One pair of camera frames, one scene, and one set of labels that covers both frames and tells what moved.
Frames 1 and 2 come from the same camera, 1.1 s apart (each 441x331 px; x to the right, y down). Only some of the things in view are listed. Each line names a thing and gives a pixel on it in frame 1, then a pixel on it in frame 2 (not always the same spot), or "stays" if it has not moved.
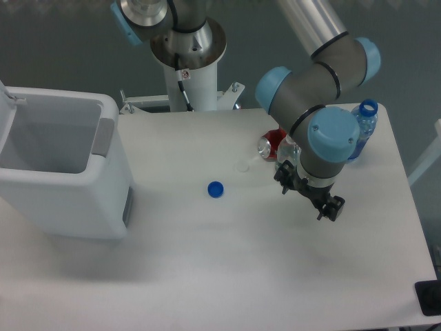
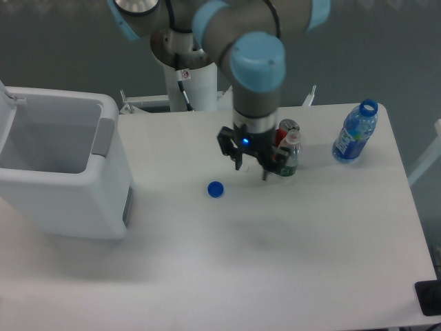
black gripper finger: [333, 208] → [278, 156]
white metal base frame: [226, 99] stays
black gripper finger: [284, 176] → [227, 139]
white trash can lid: [8, 107] stays
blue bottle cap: [216, 189] stays
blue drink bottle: [366, 115] stays
